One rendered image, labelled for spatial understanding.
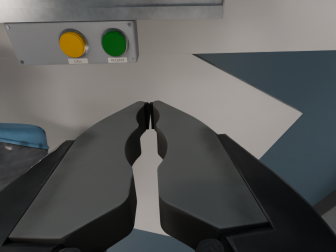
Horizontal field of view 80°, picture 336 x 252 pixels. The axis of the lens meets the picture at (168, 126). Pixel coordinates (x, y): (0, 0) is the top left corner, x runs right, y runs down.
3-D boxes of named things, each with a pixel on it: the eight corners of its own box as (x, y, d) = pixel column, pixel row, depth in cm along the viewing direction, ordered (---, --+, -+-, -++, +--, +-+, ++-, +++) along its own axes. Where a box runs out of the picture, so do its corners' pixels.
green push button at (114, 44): (128, 53, 37) (127, 56, 35) (106, 54, 37) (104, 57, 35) (126, 29, 35) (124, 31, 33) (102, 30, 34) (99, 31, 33)
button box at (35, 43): (139, 55, 42) (137, 63, 37) (36, 57, 41) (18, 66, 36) (136, 17, 38) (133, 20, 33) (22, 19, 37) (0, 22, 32)
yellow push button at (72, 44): (89, 54, 37) (86, 57, 35) (67, 55, 36) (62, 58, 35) (84, 30, 34) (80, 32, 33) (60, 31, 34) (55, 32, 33)
